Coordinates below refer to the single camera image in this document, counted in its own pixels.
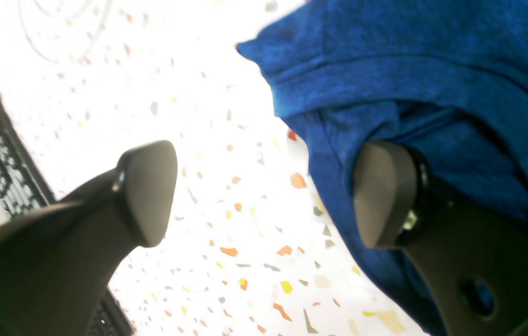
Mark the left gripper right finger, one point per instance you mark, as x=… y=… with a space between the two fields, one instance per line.
x=473 y=261

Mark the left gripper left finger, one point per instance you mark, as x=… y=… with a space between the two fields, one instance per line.
x=56 y=262

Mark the dark blue t-shirt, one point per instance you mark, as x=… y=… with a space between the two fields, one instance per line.
x=446 y=77

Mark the black computer keyboard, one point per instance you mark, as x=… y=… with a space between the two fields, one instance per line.
x=22 y=190

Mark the terrazzo patterned tablecloth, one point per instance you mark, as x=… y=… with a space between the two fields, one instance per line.
x=250 y=249

